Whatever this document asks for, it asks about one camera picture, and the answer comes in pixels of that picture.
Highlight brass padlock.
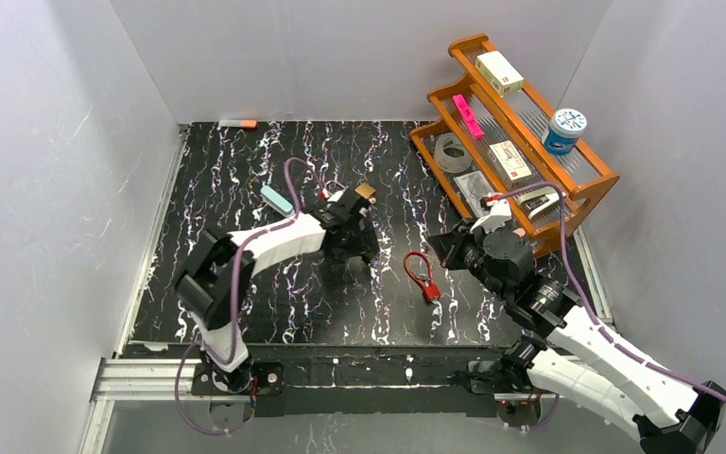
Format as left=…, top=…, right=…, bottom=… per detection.
left=354, top=183, right=376, bottom=205

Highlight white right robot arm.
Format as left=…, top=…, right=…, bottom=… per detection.
left=428, top=219, right=726, bottom=453

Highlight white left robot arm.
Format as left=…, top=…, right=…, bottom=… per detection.
left=172, top=189, right=380, bottom=393

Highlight silver red-lock keys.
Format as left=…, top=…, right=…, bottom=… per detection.
left=417, top=274, right=432, bottom=287

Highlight packaged blister card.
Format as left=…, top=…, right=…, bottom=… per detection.
left=454, top=171, right=494, bottom=218

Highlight teal white eraser block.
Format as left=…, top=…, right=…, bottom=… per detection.
left=260, top=185, right=295, bottom=218

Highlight clear tape roll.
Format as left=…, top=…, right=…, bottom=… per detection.
left=433, top=132, right=473, bottom=174

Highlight white red staple box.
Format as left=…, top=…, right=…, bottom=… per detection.
left=489, top=140, right=532, bottom=190

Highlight orange wooden shelf rack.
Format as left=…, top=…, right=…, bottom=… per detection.
left=409, top=34, right=619, bottom=257

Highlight pink highlighter marker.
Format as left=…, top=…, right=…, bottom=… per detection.
left=452, top=94, right=485, bottom=140

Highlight blue white round jar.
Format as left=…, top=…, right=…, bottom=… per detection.
left=541, top=108, right=588, bottom=155

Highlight orange grey marker pen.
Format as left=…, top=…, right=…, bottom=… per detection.
left=217, top=119, right=258, bottom=130

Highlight white box top shelf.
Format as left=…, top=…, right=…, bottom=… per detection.
left=475, top=51, right=525, bottom=97

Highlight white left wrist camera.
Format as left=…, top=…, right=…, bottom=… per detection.
left=320, top=187, right=346, bottom=203

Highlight red cable padlock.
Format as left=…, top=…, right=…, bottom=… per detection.
left=403, top=251, right=441, bottom=306

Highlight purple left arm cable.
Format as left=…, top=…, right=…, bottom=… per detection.
left=175, top=156, right=333, bottom=437

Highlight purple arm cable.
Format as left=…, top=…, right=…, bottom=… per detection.
left=494, top=182, right=726, bottom=440
left=175, top=156, right=333, bottom=437

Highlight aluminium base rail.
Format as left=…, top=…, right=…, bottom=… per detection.
left=79, top=345, right=521, bottom=453

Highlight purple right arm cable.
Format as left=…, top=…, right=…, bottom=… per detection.
left=494, top=182, right=726, bottom=440

